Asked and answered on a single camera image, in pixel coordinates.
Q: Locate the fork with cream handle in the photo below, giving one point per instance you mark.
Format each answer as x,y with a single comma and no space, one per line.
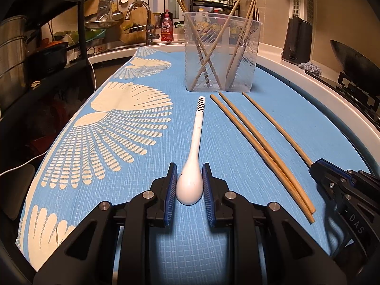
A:
254,25

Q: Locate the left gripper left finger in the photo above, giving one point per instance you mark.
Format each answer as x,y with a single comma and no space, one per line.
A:
111,244

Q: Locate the steel stock pot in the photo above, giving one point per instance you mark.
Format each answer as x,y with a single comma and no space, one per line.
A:
13,54

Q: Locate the steel mixing bowl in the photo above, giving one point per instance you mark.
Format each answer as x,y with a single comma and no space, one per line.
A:
103,23

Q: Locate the chopstick in holder right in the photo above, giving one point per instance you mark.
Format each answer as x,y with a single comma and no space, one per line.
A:
239,48

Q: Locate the chopstick in holder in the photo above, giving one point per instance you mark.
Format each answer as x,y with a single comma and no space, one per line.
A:
239,48
219,36

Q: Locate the black wok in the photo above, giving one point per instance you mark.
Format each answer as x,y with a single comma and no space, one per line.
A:
360,70

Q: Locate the red dish soap bottle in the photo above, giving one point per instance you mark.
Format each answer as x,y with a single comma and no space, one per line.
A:
167,34

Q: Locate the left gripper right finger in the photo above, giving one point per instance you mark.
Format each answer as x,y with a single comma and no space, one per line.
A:
266,244

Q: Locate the blue grey dish cloth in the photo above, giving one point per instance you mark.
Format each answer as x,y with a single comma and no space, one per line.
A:
310,68

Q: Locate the black knife block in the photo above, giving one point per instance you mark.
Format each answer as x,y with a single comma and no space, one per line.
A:
298,41

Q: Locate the black spice rack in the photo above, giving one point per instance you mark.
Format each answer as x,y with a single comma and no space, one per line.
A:
215,6

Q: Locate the chrome kitchen faucet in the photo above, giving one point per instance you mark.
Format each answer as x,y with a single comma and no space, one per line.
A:
150,32

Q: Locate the clear plastic utensil holder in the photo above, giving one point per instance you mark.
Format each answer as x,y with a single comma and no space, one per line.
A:
208,26

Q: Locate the black shelf rack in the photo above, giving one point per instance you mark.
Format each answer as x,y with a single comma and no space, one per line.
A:
56,60

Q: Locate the white ceramic spoon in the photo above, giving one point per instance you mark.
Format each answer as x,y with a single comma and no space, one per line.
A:
189,187

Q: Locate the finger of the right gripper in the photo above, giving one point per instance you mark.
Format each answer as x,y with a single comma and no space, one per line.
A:
331,178

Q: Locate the blue white patterned mat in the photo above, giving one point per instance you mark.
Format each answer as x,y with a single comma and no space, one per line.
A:
141,119

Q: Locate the wooden cutting board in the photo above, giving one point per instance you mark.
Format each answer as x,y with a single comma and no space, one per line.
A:
133,30

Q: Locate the chopstick in holder left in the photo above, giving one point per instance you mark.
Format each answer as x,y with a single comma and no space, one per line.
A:
219,36

